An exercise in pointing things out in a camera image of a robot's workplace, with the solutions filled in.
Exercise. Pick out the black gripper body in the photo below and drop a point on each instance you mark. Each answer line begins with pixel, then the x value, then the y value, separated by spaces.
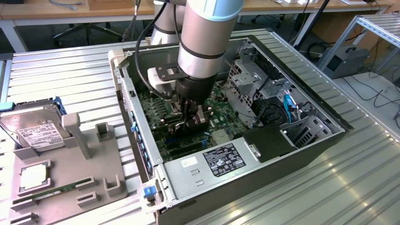
pixel 195 91

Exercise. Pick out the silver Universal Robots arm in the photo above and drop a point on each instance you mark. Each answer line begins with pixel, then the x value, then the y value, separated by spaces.
pixel 205 35

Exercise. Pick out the green motherboard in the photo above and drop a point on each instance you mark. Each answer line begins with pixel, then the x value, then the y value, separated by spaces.
pixel 224 112

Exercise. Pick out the silver chipset heat sink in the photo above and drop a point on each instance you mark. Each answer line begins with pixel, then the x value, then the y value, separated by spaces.
pixel 223 136

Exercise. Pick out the perforated metal disk bay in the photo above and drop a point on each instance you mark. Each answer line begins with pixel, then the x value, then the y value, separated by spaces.
pixel 247 79

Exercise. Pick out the silver power supply unit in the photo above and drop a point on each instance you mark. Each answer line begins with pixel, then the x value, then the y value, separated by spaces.
pixel 219 161

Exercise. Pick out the black plastic shroud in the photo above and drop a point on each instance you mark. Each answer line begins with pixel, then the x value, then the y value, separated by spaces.
pixel 268 143

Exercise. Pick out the open black PC case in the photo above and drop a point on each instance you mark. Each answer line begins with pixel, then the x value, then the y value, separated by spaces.
pixel 249 187

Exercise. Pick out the blue case latch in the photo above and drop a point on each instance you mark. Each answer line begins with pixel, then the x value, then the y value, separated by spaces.
pixel 148 191

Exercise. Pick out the blue disk carrier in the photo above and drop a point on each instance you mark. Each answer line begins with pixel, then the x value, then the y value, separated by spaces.
pixel 60 105

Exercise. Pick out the black office chair base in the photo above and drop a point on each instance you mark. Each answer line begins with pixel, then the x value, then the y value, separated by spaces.
pixel 87 30

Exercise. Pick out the grey parts rack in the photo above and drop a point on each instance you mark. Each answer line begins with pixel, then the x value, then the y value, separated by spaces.
pixel 68 171

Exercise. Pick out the black slanted pole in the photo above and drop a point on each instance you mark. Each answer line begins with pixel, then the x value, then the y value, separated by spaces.
pixel 312 22

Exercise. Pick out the silver hard disk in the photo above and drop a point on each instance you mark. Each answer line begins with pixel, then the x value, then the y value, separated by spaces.
pixel 31 131

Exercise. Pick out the wooden desk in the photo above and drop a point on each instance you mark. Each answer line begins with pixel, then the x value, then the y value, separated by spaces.
pixel 63 12

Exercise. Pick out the silver CPU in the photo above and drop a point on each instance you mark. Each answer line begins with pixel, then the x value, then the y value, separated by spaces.
pixel 32 177

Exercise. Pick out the loose green RAM stick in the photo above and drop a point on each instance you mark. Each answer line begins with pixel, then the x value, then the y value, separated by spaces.
pixel 47 194

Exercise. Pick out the aluminium slat frame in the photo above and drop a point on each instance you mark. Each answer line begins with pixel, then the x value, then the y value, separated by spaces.
pixel 375 25

